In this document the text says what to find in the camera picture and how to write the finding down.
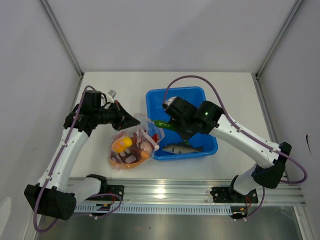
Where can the clear pink-dotted zip bag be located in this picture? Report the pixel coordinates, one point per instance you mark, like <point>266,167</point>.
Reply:
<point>146,124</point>

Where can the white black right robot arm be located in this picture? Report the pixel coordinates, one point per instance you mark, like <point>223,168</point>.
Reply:
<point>269,157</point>

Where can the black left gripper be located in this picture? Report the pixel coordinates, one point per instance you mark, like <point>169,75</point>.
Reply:
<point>123,119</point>

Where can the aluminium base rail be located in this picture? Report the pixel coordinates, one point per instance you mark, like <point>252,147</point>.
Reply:
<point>196,192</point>

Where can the red lobster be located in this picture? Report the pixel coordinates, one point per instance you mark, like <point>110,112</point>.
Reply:
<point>138,137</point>

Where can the yellow mango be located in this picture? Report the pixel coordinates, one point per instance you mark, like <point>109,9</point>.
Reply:
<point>121,144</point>

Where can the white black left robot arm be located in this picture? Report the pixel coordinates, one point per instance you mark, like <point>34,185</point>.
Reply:
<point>50,196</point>

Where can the grey fish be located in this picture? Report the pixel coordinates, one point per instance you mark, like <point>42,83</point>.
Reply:
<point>181,148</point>

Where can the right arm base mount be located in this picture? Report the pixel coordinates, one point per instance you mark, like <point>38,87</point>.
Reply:
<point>226,195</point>

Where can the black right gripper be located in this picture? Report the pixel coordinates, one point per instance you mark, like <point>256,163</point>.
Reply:
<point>185,136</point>

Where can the beige egg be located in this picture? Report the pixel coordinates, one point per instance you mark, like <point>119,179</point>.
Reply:
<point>146,146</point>

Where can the raw steak slice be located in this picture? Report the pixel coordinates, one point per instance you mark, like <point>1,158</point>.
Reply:
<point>129,159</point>

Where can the white slotted cable duct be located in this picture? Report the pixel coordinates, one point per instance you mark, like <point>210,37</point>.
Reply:
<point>168,209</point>

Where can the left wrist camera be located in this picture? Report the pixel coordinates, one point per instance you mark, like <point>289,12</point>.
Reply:
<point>111,94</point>

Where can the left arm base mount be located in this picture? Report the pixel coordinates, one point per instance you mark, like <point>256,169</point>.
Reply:
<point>109,194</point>

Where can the green chili pepper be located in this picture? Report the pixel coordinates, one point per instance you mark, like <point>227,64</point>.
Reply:
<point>163,125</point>

